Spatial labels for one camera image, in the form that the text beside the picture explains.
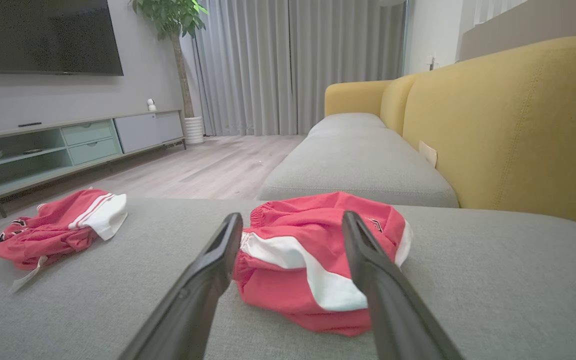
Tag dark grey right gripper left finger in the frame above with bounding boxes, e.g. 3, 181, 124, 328
118, 213, 244, 360

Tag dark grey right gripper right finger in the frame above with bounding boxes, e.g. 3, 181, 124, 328
341, 210, 465, 360

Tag red shorts with white stripe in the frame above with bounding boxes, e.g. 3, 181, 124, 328
232, 191, 414, 337

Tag red trousers with striped white cuffs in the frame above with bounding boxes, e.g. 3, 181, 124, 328
0, 188, 129, 294

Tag cream label on sofa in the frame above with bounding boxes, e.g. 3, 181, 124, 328
418, 140, 439, 169

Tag white ribbed plant pot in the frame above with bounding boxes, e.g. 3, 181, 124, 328
184, 116, 205, 146

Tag pale green TV cabinet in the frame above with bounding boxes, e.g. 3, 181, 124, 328
0, 109, 188, 219

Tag yellow sofa with grey seat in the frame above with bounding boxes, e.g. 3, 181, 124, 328
258, 35, 576, 234

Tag grey pleated curtains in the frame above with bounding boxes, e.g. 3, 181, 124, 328
190, 0, 409, 137

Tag green leafy indoor tree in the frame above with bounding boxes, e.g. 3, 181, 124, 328
128, 0, 209, 119

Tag black flat screen television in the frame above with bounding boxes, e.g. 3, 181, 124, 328
0, 0, 124, 77

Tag white window blind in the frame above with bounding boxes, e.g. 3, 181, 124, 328
473, 0, 528, 27

